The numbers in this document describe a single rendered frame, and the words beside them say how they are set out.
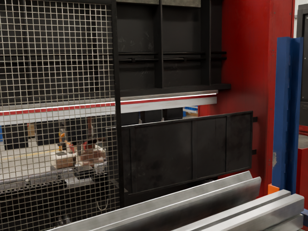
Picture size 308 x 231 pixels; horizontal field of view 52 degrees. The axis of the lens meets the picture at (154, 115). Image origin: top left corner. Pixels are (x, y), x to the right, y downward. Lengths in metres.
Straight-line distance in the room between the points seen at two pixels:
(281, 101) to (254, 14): 1.81
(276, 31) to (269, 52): 0.15
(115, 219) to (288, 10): 2.24
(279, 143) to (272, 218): 0.22
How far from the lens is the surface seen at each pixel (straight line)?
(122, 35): 2.30
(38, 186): 1.93
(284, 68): 0.73
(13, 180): 2.31
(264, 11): 2.44
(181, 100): 2.60
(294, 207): 0.62
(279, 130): 0.75
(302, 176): 2.86
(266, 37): 2.41
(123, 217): 0.49
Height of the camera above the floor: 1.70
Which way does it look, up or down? 9 degrees down
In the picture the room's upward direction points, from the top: 1 degrees counter-clockwise
